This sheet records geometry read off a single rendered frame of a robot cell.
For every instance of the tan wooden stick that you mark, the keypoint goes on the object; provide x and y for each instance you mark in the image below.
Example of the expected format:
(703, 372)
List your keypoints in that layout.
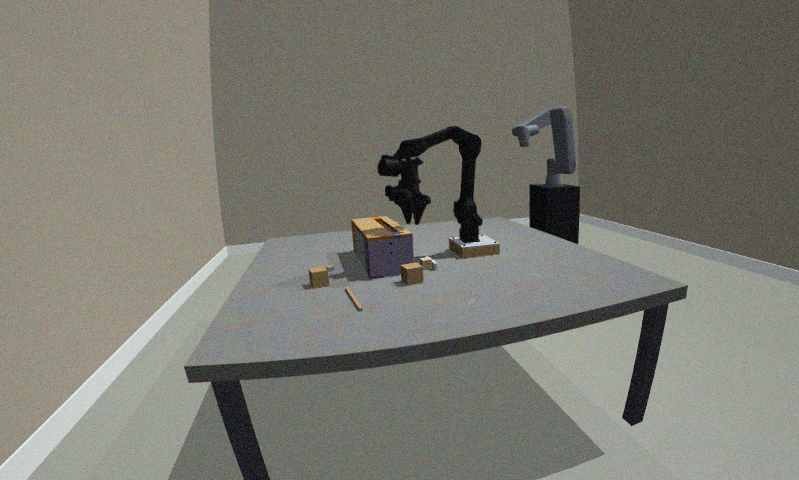
(354, 299)

